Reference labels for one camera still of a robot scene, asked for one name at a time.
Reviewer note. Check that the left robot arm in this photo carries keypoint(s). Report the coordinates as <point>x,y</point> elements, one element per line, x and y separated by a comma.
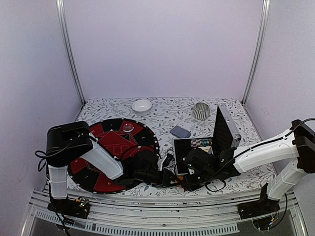
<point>108,157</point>

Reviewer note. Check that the upper poker chip row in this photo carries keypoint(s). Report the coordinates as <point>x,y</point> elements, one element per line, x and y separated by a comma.
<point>203,142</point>

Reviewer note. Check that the front aluminium rail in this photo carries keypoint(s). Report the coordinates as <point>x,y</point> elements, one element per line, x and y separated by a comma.
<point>188,215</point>

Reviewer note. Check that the striped grey white cup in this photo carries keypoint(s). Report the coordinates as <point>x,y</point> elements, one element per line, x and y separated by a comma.
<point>201,111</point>

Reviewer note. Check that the boxed card deck ace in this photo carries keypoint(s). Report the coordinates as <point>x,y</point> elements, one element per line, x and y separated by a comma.
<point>207,149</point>

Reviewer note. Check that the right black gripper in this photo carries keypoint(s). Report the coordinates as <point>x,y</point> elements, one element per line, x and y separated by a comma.
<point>190,184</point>

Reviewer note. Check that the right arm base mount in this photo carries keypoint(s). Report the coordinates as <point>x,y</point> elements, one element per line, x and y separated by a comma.
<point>257,208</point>

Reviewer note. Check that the right aluminium frame post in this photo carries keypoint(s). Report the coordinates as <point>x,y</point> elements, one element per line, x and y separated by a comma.
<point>257,50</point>

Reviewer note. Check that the aluminium poker chip case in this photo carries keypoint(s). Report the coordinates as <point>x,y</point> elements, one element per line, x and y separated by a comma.
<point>225,136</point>

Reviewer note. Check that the left aluminium frame post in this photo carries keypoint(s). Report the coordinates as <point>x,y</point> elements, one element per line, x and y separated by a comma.
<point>68,49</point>

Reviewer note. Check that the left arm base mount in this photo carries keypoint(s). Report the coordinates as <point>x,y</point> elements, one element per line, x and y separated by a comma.
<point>78,208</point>

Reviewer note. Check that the aluminium frame post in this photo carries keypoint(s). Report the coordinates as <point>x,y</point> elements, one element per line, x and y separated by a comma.
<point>257,50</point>
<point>68,49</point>

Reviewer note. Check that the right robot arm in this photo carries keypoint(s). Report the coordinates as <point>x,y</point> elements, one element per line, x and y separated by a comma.
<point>296,144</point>

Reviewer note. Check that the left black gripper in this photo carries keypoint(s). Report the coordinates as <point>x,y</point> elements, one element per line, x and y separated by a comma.
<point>166,178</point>

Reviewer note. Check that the white ceramic bowl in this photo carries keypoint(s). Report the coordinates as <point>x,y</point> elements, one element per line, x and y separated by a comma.
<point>142,107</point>

